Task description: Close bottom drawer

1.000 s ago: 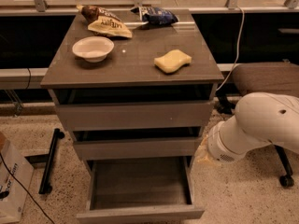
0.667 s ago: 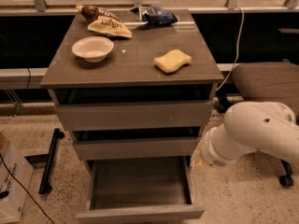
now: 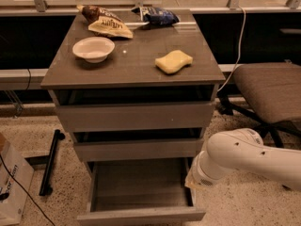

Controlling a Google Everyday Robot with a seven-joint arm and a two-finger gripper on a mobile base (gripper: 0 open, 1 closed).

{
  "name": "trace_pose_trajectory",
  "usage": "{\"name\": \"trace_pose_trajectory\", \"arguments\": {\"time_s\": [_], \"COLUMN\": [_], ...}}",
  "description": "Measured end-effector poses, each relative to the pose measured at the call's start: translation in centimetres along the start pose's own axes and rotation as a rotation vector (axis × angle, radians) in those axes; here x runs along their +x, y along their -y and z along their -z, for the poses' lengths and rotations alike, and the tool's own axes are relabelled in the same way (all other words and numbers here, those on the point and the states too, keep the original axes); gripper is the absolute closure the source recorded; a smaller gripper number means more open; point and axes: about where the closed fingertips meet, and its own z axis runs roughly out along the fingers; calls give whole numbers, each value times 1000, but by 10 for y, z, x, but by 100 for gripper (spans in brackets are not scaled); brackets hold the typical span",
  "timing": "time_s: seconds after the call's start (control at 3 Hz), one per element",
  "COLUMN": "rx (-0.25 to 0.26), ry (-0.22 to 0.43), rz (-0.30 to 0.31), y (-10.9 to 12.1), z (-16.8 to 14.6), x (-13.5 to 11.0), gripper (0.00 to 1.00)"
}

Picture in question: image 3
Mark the grey bottom drawer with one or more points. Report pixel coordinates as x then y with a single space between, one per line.
138 192

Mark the grey office chair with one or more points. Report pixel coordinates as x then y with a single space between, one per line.
273 92

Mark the grey top drawer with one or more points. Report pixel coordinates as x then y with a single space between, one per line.
134 109

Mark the black metal bar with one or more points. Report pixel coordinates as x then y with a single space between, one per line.
45 188

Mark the white bowl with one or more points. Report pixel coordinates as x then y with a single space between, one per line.
93 49

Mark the white cardboard box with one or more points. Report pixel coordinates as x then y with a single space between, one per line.
15 177

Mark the grey middle drawer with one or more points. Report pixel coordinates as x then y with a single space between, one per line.
138 144

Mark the yellow sponge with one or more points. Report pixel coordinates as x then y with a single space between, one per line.
173 61

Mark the grey drawer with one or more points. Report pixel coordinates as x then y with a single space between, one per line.
134 109
138 192
138 144

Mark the grey drawer cabinet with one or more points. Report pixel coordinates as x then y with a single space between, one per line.
132 63

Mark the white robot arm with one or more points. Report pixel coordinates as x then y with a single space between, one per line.
243 149

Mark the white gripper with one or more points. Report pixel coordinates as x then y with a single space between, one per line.
201 175

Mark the brown yellow chip bag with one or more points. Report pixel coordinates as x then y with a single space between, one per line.
104 23

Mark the blue chip bag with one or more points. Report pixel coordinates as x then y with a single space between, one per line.
156 16

